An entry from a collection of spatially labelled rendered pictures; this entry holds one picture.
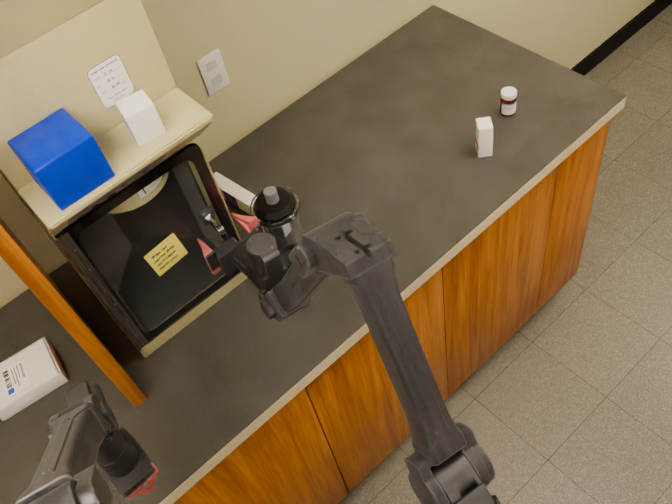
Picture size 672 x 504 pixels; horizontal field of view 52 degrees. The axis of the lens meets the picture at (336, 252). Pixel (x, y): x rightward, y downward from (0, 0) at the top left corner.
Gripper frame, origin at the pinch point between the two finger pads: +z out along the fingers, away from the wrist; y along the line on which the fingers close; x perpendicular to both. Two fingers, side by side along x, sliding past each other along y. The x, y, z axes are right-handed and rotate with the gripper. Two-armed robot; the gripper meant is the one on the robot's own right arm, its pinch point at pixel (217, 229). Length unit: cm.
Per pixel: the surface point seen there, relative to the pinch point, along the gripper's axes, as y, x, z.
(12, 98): 19, -48, 3
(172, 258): 11.0, 0.0, 1.0
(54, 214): 25.0, -34.4, -7.2
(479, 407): -48, 116, -34
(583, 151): -97, 37, -25
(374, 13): -86, 17, 46
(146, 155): 8.1, -34.3, -7.6
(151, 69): -2.0, -39.5, 3.3
